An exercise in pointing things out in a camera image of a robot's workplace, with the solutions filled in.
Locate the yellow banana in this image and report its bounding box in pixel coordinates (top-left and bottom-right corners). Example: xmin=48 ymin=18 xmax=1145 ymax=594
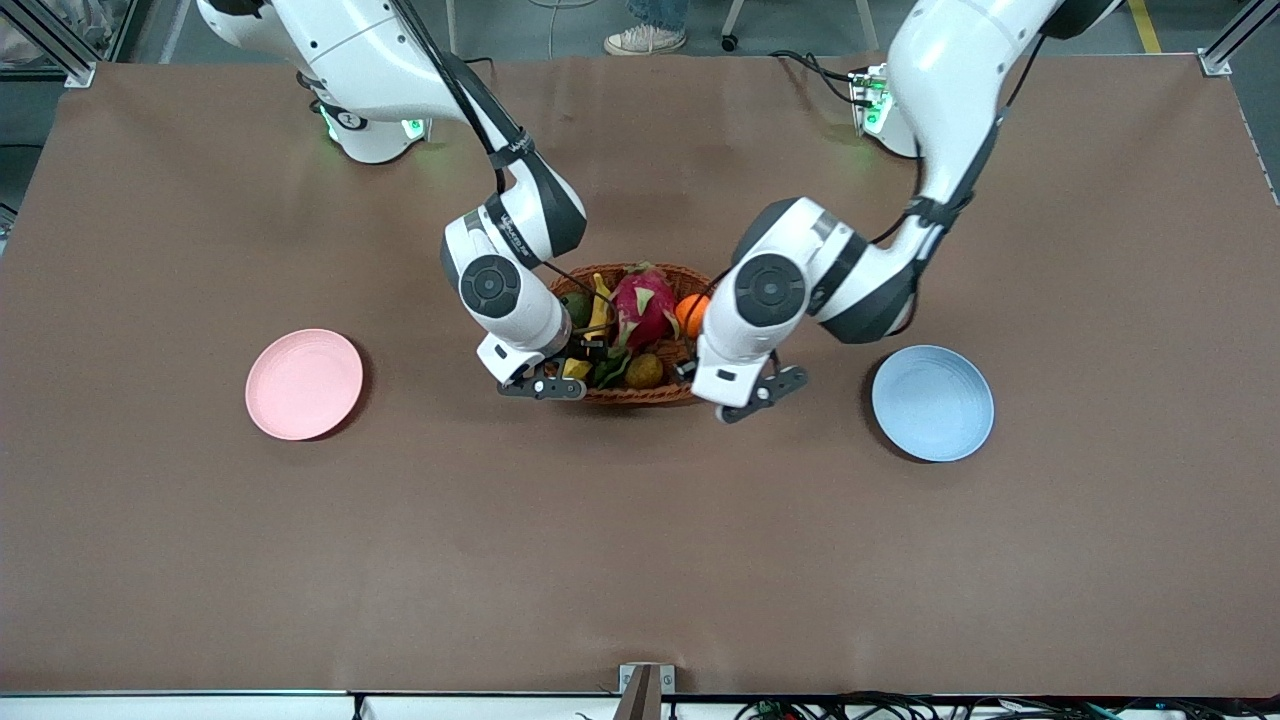
xmin=561 ymin=273 xmax=614 ymax=382

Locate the brown wicker basket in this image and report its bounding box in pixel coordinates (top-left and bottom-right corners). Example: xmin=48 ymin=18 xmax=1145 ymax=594
xmin=545 ymin=262 xmax=723 ymax=406

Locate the pink dragon fruit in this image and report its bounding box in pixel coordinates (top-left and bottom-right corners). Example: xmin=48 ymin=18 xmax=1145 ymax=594
xmin=592 ymin=262 xmax=681 ymax=391

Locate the brown paper table cover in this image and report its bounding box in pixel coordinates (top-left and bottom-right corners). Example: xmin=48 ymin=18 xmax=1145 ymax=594
xmin=0 ymin=54 xmax=1280 ymax=699

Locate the light blue plate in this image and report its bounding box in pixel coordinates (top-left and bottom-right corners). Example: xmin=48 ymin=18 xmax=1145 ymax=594
xmin=871 ymin=345 xmax=996 ymax=463

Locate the pink plate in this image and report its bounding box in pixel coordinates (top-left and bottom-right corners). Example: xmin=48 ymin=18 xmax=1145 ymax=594
xmin=245 ymin=329 xmax=364 ymax=441

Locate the white sneaker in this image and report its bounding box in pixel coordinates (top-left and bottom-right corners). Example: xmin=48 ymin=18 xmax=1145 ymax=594
xmin=604 ymin=24 xmax=688 ymax=57

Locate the chair leg with caster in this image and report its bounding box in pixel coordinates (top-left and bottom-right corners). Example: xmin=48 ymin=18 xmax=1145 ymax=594
xmin=721 ymin=0 xmax=764 ymax=53

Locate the blue jeans leg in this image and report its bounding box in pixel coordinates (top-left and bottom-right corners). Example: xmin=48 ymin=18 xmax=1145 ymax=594
xmin=628 ymin=0 xmax=691 ymax=30

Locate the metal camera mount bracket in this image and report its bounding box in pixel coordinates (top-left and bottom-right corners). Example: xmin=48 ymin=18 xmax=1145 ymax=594
xmin=612 ymin=663 xmax=677 ymax=720

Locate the black left base cable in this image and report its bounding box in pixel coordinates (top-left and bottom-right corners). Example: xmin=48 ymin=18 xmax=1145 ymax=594
xmin=768 ymin=49 xmax=864 ymax=109

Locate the bundle of floor cables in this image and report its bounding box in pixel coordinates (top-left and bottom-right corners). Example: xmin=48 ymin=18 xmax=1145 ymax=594
xmin=735 ymin=692 xmax=1280 ymax=720

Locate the aluminium frame post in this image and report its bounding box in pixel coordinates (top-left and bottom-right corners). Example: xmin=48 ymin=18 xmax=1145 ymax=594
xmin=1200 ymin=0 xmax=1280 ymax=77
xmin=0 ymin=0 xmax=97 ymax=89

